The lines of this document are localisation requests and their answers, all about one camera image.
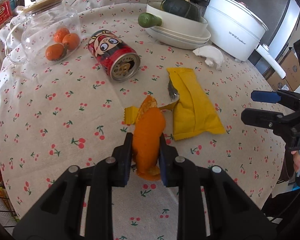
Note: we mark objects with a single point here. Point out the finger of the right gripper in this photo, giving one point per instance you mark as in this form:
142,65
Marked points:
264,119
279,96

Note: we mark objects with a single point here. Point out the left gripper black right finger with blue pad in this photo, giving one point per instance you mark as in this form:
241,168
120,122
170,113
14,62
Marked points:
211,205

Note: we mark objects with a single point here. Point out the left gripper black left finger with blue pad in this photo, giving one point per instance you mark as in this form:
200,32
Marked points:
79,203

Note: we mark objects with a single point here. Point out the yellow snack wrapper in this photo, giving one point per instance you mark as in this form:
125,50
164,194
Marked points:
193,112

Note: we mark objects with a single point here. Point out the orange peel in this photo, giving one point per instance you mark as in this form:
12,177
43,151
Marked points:
149,125

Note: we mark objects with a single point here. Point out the person's right hand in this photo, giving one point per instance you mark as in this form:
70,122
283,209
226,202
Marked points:
296,160

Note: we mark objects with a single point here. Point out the lower cardboard box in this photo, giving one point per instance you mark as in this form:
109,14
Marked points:
291,82

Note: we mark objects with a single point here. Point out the cherry print tablecloth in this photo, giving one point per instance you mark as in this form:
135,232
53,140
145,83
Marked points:
72,113

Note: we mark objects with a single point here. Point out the crumpled white tissue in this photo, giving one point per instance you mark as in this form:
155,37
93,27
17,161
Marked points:
213,56

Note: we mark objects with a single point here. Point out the white Royalstar electric pot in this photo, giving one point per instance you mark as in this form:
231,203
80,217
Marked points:
238,31

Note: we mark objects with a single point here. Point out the dark green pumpkin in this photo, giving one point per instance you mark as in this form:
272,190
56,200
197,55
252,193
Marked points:
182,8

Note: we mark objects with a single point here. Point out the red cartoon drink can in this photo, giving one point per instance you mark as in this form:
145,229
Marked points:
119,60

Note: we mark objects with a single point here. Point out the orange tangerine left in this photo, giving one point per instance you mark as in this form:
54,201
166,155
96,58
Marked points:
54,52

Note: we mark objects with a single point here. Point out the orange tangerine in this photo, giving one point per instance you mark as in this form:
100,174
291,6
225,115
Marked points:
60,34
54,52
71,41

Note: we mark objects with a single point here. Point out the orange tangerine right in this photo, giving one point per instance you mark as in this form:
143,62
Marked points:
71,41

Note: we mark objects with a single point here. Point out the orange tangerine top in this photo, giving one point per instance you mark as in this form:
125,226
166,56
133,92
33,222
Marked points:
60,34

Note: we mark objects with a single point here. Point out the glass jar wooden lid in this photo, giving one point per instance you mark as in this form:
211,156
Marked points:
41,21

